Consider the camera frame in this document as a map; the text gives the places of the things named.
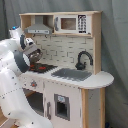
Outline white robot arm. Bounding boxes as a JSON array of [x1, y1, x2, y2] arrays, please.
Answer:
[[0, 26, 53, 128]]

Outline white cupboard door grey dispenser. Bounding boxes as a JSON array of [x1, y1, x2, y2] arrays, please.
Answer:
[[45, 81, 82, 128]]

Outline wooden toy kitchen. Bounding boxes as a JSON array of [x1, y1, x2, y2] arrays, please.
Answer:
[[20, 11, 114, 128]]

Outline grey toy sink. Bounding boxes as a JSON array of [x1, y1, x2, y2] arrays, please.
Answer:
[[52, 68, 92, 81]]

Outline white toy microwave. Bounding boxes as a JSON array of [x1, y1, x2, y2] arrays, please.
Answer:
[[54, 14, 92, 34]]

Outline black stovetop red burners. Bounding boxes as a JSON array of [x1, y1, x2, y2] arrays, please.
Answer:
[[29, 63, 55, 73]]

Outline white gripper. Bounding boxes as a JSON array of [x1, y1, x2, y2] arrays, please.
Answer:
[[20, 34, 40, 58]]

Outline small silver toy pot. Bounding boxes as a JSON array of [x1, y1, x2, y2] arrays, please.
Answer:
[[29, 49, 43, 63]]

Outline grey range hood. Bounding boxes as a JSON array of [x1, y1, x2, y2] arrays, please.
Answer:
[[24, 15, 53, 35]]

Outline black toy faucet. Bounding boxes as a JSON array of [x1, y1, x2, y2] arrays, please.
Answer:
[[75, 51, 93, 70]]

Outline right stove knob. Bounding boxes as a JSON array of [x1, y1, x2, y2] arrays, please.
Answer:
[[30, 81, 37, 88]]

